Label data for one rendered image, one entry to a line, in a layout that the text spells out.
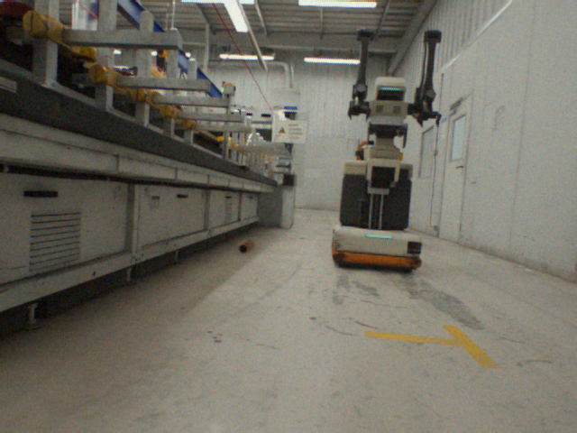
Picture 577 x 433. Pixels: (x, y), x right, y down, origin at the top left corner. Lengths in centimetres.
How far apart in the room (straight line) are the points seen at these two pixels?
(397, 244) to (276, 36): 954
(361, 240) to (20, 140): 219
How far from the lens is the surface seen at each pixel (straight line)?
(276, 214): 582
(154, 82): 130
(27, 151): 108
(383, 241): 277
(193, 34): 1225
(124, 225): 196
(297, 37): 1166
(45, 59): 111
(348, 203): 306
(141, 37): 106
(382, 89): 288
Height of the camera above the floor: 49
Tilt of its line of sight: 3 degrees down
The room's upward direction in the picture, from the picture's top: 4 degrees clockwise
